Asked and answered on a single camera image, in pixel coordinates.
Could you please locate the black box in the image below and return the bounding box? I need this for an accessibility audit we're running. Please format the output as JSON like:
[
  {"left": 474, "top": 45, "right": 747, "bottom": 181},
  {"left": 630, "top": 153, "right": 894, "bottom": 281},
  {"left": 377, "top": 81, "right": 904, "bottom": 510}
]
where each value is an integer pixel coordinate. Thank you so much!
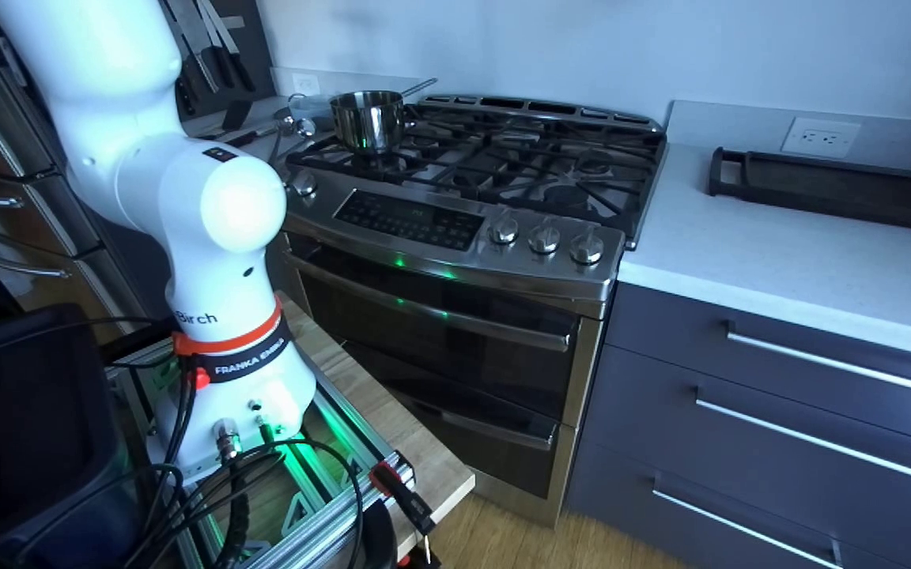
[{"left": 0, "top": 305, "right": 150, "bottom": 569}]

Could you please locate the dark framed rack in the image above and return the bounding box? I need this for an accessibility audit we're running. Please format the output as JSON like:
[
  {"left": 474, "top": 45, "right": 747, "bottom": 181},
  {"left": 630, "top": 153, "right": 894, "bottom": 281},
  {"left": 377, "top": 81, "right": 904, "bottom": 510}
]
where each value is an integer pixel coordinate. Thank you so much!
[{"left": 159, "top": 0, "right": 281, "bottom": 137}]

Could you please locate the metal wire shelf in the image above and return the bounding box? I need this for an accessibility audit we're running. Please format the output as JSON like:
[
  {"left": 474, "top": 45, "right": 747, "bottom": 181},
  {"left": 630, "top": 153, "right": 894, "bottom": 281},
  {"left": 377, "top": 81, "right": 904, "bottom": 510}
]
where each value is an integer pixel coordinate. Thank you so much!
[{"left": 0, "top": 28, "right": 105, "bottom": 325}]

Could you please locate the silver drawer handle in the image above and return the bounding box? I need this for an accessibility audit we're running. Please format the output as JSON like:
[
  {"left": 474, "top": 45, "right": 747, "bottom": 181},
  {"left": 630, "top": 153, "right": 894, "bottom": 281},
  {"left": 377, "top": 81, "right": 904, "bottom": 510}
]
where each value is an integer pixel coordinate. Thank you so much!
[
  {"left": 721, "top": 325, "right": 911, "bottom": 405},
  {"left": 690, "top": 393, "right": 911, "bottom": 492},
  {"left": 647, "top": 483, "right": 849, "bottom": 569}
]

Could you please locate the aluminium cart frame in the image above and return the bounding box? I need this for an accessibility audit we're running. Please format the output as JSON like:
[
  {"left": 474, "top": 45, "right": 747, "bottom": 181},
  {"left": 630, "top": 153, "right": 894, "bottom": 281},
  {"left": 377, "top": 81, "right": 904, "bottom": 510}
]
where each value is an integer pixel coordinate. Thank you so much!
[{"left": 105, "top": 345, "right": 427, "bottom": 569}]

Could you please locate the oven door handle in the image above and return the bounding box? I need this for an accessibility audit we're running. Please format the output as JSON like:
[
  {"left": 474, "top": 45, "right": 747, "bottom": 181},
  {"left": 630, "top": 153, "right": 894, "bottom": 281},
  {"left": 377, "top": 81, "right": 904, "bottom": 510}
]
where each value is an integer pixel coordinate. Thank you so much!
[{"left": 291, "top": 254, "right": 576, "bottom": 356}]

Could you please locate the thin black base cable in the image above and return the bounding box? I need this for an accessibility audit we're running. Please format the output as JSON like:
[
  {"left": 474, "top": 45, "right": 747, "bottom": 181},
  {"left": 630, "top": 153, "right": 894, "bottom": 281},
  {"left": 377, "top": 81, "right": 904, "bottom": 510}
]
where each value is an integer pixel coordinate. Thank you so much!
[{"left": 159, "top": 435, "right": 370, "bottom": 569}]

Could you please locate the stainless gas range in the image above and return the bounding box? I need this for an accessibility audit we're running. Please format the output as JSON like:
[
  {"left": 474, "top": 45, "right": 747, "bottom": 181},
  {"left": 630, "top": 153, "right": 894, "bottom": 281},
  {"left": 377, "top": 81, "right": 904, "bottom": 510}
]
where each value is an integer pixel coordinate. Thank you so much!
[{"left": 270, "top": 92, "right": 672, "bottom": 524}]

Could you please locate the white outlet beside tray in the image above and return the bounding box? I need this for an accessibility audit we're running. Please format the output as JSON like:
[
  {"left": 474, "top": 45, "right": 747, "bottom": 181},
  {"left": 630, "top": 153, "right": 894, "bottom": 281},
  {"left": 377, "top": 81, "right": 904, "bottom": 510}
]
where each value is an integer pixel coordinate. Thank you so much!
[{"left": 780, "top": 115, "right": 863, "bottom": 160}]

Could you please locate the oven control panel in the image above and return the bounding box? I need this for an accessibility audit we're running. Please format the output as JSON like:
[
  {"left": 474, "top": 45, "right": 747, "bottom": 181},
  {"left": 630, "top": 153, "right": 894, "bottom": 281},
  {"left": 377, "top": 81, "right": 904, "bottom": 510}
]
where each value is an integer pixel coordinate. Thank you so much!
[{"left": 332, "top": 186, "right": 487, "bottom": 254}]

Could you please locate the thick corrugated base cable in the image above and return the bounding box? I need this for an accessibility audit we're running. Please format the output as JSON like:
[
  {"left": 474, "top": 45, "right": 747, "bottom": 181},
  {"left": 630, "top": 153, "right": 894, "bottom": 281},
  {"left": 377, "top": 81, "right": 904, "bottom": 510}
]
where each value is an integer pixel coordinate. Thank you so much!
[{"left": 213, "top": 422, "right": 260, "bottom": 569}]

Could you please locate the red black clamp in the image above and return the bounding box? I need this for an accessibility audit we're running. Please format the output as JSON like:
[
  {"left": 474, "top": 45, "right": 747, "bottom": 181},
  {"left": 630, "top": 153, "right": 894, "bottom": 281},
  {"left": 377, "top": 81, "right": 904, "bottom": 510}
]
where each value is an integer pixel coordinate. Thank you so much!
[{"left": 370, "top": 457, "right": 444, "bottom": 569}]

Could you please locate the black griddle tray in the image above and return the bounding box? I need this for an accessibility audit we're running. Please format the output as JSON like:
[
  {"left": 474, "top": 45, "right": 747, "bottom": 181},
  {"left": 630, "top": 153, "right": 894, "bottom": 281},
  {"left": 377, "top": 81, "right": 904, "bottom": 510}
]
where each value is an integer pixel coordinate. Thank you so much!
[{"left": 702, "top": 146, "right": 911, "bottom": 236}]

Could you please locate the wooden robot cart top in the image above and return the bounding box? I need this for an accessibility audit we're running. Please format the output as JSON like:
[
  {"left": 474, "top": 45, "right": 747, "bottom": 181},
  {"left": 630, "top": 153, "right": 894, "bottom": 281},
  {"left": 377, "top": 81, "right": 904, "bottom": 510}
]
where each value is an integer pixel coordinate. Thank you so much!
[{"left": 277, "top": 298, "right": 478, "bottom": 524}]

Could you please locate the stainless steel pot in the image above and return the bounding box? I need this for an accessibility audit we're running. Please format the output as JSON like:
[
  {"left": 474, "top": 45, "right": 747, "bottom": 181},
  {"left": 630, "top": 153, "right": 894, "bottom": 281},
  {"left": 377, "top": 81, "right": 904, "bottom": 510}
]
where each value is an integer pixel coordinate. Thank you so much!
[{"left": 327, "top": 76, "right": 439, "bottom": 157}]

